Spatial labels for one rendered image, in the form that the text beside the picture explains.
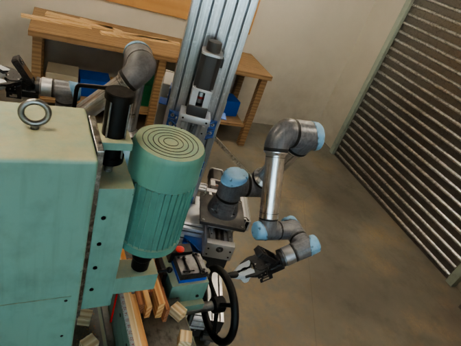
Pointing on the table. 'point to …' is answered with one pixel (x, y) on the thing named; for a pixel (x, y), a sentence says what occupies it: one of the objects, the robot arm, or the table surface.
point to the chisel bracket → (140, 283)
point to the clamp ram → (161, 269)
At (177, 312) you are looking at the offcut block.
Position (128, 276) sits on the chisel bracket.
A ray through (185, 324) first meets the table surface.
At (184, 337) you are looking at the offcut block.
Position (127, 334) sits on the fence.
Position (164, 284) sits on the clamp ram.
